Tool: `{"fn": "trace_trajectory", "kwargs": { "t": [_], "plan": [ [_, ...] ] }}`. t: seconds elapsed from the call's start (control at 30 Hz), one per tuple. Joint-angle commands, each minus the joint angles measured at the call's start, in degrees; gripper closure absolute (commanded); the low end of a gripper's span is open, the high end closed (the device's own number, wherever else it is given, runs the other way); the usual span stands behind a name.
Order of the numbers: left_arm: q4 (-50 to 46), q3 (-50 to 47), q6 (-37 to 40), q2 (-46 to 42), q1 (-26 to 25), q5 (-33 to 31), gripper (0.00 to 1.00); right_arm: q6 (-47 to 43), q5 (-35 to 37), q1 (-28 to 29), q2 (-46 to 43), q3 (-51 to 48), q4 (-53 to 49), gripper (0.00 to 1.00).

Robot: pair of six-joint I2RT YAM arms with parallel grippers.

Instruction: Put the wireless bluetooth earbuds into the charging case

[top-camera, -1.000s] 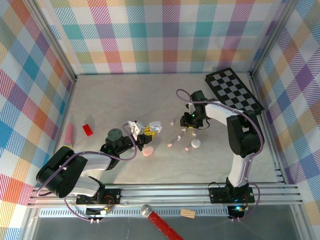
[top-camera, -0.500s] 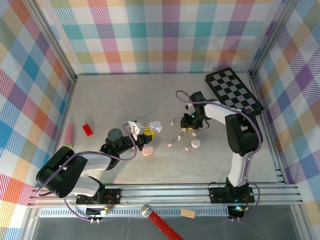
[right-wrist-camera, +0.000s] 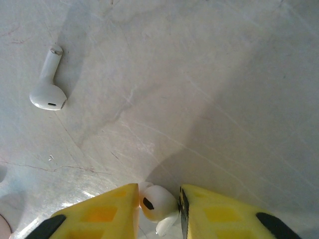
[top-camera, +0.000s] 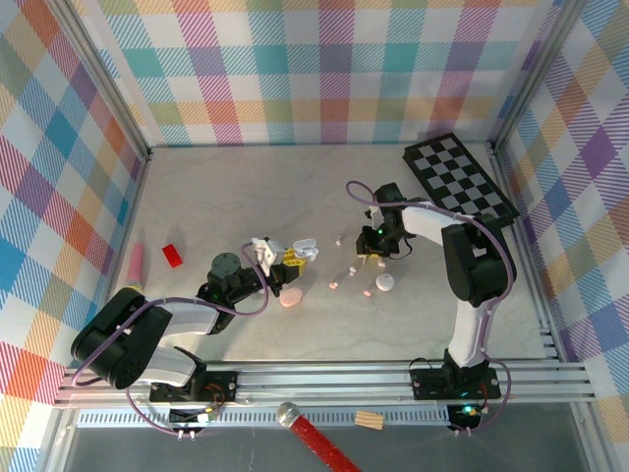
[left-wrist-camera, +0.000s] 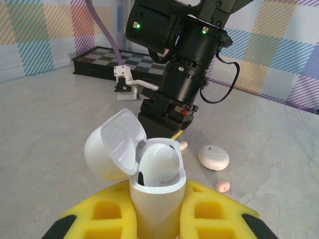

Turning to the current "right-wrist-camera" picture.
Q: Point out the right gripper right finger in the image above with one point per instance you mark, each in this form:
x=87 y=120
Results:
x=224 y=219

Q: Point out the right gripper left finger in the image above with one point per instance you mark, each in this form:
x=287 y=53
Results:
x=99 y=214

